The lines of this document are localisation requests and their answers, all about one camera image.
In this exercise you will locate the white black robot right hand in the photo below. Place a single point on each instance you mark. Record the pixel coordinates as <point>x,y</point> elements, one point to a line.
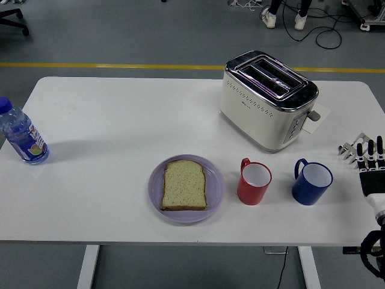
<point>371,180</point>

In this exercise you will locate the blue enamel cup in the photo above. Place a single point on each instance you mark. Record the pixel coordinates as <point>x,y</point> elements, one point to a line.
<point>309,192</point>

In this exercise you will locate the red enamel cup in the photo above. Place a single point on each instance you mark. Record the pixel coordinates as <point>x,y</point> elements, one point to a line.
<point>251,194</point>

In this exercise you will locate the slice of toast bread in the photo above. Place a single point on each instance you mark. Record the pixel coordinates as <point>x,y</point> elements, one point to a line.
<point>184,186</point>

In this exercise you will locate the silver metal toast rack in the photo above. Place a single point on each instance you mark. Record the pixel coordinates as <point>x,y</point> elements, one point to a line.
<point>349,150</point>

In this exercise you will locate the table height control panel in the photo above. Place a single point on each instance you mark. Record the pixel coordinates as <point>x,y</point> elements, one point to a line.
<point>352,250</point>

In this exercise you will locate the white paper sheet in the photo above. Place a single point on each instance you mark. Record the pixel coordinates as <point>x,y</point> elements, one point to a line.
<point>323,116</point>

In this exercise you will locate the white table leg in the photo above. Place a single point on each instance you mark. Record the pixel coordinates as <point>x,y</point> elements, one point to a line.
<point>309,268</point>
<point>88,268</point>

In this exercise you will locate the cream and chrome toaster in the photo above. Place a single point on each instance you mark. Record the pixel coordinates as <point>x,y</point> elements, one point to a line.
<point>255,120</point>

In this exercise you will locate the purple round plate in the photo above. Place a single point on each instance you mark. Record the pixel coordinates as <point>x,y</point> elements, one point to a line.
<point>215,192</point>

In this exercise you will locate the metal equipment cart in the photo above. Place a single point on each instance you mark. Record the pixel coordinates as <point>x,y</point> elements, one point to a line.
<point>371,16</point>

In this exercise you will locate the person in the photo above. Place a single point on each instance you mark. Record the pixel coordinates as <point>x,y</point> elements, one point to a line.
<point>270,19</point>

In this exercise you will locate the blue-capped water bottle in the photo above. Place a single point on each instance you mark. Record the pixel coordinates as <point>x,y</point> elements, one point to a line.
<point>22,135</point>

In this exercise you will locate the black office chair base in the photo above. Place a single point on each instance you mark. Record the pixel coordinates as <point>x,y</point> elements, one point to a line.
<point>12,18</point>

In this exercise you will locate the grey under-table socket bracket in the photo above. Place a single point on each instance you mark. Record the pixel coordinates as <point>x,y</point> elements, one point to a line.
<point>272,250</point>

